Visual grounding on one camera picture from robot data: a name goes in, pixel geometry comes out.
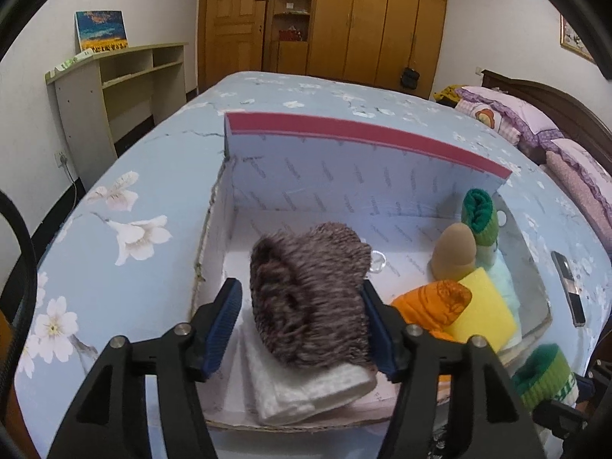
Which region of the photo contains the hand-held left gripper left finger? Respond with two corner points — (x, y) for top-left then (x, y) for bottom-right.
(45, 277), (244, 459)

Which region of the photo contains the purple cartoon print pillow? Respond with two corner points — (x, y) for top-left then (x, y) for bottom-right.
(454, 86), (565, 146)

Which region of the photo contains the orange cloth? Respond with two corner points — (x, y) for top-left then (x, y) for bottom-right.
(391, 280), (473, 383)

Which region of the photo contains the grey shelf desk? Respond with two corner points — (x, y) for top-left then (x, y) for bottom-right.
(45, 42), (188, 187)

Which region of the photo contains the yellow cloth item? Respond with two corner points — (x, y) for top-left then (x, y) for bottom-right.
(433, 85), (462, 106)

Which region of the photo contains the green and white box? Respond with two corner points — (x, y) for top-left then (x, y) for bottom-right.
(49, 54), (93, 76)

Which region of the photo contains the thin outlet cable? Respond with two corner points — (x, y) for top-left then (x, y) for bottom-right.
(64, 163), (80, 199)

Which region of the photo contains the white towel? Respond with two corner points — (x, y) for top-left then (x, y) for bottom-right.
(236, 320), (378, 424)

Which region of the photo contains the dark wooden headboard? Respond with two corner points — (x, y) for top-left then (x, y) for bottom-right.
(480, 69), (612, 137)

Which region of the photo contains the purple ruffled pillow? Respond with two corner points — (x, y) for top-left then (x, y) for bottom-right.
(540, 138), (612, 249)

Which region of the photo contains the black phone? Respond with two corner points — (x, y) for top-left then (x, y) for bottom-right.
(551, 250), (586, 327)

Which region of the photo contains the thick black cable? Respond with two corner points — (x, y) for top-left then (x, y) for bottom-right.
(0, 191), (38, 441)

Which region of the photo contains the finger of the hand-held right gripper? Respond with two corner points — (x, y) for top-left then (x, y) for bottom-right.
(532, 399), (594, 441)

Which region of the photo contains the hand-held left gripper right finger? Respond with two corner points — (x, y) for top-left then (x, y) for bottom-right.
(361, 280), (548, 459)

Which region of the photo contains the blue and yellow painting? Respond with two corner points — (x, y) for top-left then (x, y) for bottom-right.
(75, 10), (131, 53)

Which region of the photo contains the wooden wardrobe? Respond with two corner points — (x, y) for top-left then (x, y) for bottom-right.
(262, 0), (450, 101)

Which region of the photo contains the framed wall picture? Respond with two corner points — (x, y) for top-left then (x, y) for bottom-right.
(560, 14), (596, 63)

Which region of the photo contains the light blue towel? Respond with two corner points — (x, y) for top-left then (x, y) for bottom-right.
(492, 251), (522, 319)

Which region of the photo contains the green and white sock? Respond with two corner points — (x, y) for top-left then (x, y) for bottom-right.
(511, 344), (579, 412)
(461, 187), (500, 269)

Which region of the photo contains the yellow sponge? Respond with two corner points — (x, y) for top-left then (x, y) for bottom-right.
(447, 268), (518, 350)

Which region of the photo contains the tan makeup sponge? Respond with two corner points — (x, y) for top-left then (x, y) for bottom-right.
(431, 223), (477, 280)

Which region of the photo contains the red cardboard box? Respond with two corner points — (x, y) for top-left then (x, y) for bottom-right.
(194, 111), (550, 433)

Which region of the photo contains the wooden door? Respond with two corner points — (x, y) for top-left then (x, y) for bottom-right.
(197, 0), (271, 91)

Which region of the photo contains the brown knit hat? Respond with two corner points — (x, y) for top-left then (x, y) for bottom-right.
(249, 222), (378, 374)

